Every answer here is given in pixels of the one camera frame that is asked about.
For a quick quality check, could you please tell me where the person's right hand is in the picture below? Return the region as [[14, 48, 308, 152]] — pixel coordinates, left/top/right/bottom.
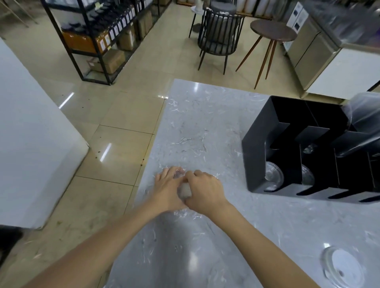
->
[[181, 169, 229, 222]]

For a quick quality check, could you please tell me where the person's left hand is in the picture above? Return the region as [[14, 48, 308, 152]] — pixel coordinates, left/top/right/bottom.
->
[[150, 167, 194, 213]]

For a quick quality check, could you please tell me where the clear plastic wrap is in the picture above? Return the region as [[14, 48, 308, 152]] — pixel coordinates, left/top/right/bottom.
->
[[144, 165, 226, 222]]

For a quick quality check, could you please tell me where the black cup organizer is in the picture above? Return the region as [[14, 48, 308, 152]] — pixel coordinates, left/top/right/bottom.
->
[[241, 95, 380, 205]]

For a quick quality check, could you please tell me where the white plastic lid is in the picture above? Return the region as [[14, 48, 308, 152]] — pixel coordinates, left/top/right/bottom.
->
[[322, 245, 366, 288]]

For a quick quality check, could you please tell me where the person's right forearm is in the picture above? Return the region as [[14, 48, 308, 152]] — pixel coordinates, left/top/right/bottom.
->
[[207, 203, 321, 288]]

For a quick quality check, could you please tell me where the person's left forearm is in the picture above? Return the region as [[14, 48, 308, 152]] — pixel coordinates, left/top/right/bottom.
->
[[22, 201, 170, 288]]

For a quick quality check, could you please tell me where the wide cardboard box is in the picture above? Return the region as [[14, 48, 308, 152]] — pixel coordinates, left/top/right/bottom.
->
[[87, 49, 126, 74]]

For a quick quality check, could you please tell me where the large white cabinet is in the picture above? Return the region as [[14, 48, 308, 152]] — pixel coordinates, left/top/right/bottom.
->
[[0, 38, 89, 229]]

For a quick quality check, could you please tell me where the black metal shelf rack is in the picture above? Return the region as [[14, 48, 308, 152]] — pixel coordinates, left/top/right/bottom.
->
[[40, 0, 173, 87]]

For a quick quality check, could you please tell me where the black slatted chair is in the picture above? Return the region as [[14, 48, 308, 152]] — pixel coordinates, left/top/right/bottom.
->
[[197, 6, 247, 75]]

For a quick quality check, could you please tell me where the roll of clear plastic sleeves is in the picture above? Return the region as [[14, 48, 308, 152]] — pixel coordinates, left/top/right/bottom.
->
[[334, 92, 380, 158]]

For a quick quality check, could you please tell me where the row of dark labelled bottles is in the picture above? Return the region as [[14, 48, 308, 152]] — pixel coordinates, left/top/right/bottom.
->
[[89, 0, 140, 33]]

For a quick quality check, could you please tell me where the round wooden side table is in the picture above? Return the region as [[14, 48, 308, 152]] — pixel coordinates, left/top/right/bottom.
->
[[236, 19, 298, 89]]

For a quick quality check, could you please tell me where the stainless steel counter cabinet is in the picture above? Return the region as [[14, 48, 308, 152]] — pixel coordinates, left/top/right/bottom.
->
[[283, 0, 380, 100]]

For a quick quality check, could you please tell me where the small white round table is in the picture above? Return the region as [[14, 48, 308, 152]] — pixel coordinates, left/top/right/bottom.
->
[[188, 4, 208, 38]]

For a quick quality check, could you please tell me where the white carton dark label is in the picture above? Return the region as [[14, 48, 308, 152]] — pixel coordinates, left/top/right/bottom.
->
[[290, 2, 304, 19], [286, 11, 306, 32]]

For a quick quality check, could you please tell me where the grey cushioned chair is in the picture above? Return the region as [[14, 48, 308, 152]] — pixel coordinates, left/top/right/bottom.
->
[[209, 0, 238, 10]]

